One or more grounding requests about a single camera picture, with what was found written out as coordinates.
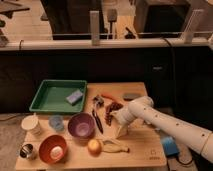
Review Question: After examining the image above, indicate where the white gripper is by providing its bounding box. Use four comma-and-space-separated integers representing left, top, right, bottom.
110, 108, 129, 138

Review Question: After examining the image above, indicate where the dark red grape bunch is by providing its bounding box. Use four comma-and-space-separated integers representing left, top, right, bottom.
105, 102, 123, 125

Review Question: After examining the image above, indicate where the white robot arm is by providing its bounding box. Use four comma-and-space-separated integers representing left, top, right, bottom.
111, 96, 213, 163

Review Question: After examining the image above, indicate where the purple bowl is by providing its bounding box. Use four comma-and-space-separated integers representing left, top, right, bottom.
68, 113, 95, 139

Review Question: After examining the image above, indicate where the white object in red bowl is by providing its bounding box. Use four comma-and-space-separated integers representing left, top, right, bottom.
50, 146, 63, 159

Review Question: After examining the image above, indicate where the red bowl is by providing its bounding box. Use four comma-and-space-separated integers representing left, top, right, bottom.
39, 135, 68, 164

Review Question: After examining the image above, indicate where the grey sponge block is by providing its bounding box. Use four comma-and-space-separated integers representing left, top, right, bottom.
123, 93, 141, 101

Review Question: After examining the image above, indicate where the orange carrot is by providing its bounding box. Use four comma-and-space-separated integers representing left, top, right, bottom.
101, 94, 116, 101

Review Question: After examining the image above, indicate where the orange apple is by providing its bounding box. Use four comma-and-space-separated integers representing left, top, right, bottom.
87, 139, 102, 155

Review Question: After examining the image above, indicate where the blue sponge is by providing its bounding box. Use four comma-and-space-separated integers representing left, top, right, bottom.
66, 90, 83, 105

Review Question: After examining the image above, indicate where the clear blue glass cup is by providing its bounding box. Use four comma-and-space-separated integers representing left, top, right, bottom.
49, 115, 64, 132

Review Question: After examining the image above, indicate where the green plastic tray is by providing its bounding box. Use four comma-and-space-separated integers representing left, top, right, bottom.
29, 80, 87, 114

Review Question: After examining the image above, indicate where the wooden board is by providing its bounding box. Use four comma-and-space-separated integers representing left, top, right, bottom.
15, 82, 167, 171

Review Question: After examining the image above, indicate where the white paper cup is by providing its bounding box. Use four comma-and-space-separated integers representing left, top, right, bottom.
21, 114, 42, 135

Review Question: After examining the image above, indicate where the small metal cup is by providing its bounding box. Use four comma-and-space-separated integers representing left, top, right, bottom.
19, 144, 36, 160

